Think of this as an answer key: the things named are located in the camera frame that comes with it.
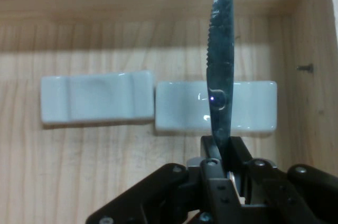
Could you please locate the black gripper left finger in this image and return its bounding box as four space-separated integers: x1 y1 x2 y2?
86 135 246 224

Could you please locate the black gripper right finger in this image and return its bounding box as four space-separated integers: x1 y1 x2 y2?
229 136 338 224

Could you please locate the serrated steel table knife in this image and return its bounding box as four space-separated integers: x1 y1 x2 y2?
205 0 236 173

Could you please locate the white ceramic cutlery rest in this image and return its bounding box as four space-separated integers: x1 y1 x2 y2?
41 70 154 127
155 80 278 132

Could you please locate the light wooden box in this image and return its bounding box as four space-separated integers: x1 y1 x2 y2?
0 0 338 224

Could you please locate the small dark screw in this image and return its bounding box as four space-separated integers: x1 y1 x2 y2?
296 63 314 73

